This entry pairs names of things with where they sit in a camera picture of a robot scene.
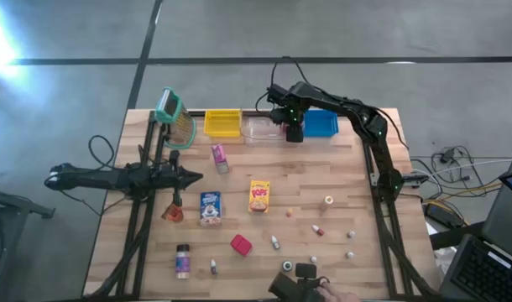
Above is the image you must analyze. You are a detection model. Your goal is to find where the yellow Corn Pops cereal box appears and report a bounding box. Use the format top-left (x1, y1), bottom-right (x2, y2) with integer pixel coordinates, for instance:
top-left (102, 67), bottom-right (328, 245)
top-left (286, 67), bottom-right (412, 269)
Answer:
top-left (248, 180), bottom-right (271, 214)

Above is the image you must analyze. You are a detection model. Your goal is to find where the person's hand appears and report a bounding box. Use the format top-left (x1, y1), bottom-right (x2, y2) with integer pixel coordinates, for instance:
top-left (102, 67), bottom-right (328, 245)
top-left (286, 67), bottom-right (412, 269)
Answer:
top-left (316, 281), bottom-right (362, 302)

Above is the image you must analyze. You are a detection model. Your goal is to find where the yellow floor cable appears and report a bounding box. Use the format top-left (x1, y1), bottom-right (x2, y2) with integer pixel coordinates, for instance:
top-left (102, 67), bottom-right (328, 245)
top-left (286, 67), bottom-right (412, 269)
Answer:
top-left (423, 182), bottom-right (504, 202)

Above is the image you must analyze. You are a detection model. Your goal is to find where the blue Frosted Flakes cereal box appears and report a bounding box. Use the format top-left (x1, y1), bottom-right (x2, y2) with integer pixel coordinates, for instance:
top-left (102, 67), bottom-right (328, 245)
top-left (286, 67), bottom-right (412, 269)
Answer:
top-left (198, 191), bottom-right (223, 228)

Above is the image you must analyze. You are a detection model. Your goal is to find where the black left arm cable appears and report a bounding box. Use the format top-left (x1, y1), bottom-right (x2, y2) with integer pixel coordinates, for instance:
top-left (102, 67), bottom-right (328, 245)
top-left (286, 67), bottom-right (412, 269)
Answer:
top-left (86, 133), bottom-right (117, 169)

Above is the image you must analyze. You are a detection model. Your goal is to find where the smoked paprika tin red lid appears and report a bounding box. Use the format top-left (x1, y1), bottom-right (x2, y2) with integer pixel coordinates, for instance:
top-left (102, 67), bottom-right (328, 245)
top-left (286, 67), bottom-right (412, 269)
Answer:
top-left (229, 233), bottom-right (254, 258)

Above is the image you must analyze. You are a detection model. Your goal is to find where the black equipment stand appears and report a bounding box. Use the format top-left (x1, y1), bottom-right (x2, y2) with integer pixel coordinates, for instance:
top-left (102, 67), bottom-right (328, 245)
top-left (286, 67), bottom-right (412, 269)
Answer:
top-left (0, 183), bottom-right (56, 302)

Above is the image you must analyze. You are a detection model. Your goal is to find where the blue plastic basket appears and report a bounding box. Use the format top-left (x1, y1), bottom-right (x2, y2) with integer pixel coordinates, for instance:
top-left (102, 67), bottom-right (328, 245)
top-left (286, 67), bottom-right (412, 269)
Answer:
top-left (301, 109), bottom-right (340, 138)

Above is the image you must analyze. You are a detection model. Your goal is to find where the white floor cable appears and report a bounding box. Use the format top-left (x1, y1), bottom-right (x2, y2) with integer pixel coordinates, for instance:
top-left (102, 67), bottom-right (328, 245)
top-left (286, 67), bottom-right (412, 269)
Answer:
top-left (410, 158), bottom-right (512, 180)

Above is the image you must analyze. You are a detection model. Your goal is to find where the black table-level camera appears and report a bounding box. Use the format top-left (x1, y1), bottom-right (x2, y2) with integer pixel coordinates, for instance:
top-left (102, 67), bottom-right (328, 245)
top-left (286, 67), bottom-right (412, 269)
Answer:
top-left (267, 263), bottom-right (331, 302)

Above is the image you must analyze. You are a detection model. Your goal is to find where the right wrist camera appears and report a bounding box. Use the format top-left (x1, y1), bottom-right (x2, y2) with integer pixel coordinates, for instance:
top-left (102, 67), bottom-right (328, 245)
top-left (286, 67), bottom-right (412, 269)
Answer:
top-left (266, 83), bottom-right (289, 106)

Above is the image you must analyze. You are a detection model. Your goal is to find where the black power brick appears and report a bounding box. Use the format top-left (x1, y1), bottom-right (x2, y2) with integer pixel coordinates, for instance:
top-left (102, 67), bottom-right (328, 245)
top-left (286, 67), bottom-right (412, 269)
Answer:
top-left (423, 201), bottom-right (466, 229)

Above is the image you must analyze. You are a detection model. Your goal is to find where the clear plastic bin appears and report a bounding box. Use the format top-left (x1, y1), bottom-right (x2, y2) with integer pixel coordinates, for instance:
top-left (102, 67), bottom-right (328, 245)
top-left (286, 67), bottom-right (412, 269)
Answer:
top-left (240, 115), bottom-right (291, 148)

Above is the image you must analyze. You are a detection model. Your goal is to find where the purple Raisin Bran cereal box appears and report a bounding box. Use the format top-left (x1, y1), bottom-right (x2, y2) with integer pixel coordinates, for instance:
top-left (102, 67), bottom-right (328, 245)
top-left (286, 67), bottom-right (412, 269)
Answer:
top-left (211, 143), bottom-right (231, 175)

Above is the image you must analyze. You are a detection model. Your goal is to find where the grey monitor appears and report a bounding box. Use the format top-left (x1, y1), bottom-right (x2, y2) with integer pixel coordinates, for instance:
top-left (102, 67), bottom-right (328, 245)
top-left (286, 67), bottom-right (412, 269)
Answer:
top-left (481, 138), bottom-right (512, 253)

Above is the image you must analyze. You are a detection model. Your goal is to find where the metal box grater green handle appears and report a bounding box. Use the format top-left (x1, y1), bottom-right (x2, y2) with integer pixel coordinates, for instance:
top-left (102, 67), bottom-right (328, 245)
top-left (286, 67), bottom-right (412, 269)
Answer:
top-left (154, 86), bottom-right (197, 151)

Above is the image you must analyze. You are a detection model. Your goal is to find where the yellow bottle white collar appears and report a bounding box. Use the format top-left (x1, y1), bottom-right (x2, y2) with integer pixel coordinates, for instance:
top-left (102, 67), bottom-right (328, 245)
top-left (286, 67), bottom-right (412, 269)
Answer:
top-left (318, 195), bottom-right (335, 216)

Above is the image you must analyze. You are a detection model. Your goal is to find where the yellow plastic basket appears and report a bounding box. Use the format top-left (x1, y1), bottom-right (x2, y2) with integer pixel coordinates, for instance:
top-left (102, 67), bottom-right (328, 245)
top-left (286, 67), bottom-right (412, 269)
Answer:
top-left (203, 108), bottom-right (243, 138)

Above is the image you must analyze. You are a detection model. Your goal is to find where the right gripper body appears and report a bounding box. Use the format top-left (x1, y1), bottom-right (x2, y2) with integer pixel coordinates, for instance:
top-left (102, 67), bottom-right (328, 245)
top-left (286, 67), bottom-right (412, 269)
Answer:
top-left (283, 109), bottom-right (306, 144)

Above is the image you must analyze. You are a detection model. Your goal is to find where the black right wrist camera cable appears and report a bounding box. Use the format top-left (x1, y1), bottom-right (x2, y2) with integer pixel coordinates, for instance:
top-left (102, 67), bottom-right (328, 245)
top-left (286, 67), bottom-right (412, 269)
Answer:
top-left (255, 55), bottom-right (311, 114)

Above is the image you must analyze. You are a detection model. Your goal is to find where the spice jar black lid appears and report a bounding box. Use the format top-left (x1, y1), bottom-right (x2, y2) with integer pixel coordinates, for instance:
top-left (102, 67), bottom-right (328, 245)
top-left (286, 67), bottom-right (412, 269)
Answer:
top-left (175, 243), bottom-right (191, 280)

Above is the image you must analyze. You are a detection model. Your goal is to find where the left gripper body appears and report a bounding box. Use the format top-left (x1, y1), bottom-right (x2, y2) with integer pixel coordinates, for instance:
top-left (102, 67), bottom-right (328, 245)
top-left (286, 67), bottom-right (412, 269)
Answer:
top-left (157, 149), bottom-right (185, 207)

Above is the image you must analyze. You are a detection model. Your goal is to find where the black power adapter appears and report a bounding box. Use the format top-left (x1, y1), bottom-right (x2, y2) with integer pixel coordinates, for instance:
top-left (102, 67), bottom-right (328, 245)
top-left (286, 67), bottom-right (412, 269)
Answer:
top-left (439, 147), bottom-right (458, 164)

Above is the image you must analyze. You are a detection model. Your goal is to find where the dark grey laptop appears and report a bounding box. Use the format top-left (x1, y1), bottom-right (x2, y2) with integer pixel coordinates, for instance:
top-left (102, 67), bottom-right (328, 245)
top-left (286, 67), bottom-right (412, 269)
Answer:
top-left (438, 233), bottom-right (512, 302)

